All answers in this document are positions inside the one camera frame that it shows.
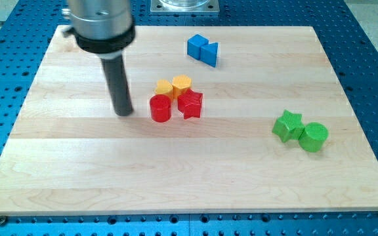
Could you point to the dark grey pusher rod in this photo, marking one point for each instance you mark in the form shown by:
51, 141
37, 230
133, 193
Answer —
114, 71

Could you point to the yellow heart block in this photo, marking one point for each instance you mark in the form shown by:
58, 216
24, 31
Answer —
164, 87

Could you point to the red cylinder block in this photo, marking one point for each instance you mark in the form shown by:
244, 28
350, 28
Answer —
160, 108

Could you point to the yellow hexagon block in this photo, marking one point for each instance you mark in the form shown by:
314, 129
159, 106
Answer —
181, 84

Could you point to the red star block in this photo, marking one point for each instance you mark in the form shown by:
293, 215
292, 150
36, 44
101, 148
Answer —
190, 104

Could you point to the blue cube block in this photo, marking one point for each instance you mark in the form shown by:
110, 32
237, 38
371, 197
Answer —
194, 45

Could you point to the blue triangle block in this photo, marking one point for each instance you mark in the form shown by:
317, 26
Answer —
208, 54

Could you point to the light wooden board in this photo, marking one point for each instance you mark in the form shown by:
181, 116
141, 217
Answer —
70, 154

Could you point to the green star block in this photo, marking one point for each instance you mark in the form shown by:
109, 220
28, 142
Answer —
288, 126

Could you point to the green cylinder block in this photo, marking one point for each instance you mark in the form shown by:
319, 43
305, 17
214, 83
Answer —
313, 137

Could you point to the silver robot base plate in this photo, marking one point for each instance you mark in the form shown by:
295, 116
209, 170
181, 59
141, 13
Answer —
184, 6

